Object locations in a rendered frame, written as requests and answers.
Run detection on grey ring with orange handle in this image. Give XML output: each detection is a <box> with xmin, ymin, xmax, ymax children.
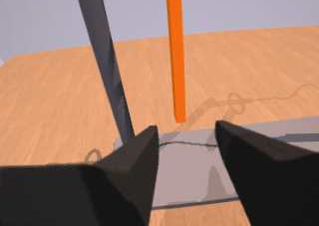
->
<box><xmin>166</xmin><ymin>0</ymin><xmax>185</xmax><ymax>123</ymax></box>

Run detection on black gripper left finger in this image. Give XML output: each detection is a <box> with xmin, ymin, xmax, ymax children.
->
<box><xmin>0</xmin><ymin>125</ymin><xmax>160</xmax><ymax>226</ymax></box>

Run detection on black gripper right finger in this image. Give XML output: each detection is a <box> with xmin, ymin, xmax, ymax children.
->
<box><xmin>214</xmin><ymin>120</ymin><xmax>319</xmax><ymax>226</ymax></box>

